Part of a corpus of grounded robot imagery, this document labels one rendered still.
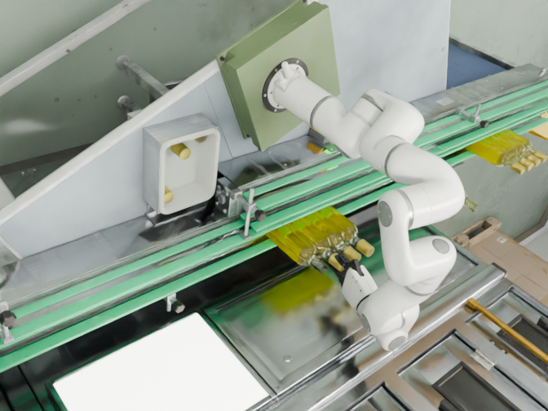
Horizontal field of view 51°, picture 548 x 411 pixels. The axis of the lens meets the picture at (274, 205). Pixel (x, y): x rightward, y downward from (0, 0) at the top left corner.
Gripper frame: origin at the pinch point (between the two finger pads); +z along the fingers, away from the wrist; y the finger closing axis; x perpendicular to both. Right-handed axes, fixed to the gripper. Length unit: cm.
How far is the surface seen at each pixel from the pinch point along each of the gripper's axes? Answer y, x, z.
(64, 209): 16, 69, 22
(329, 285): -12.5, -1.4, 4.0
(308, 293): -12.6, 6.2, 3.2
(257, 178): 15.6, 17.5, 24.3
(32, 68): 26, 70, 79
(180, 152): 28, 40, 24
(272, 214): 6.4, 13.8, 18.6
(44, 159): -18, 68, 97
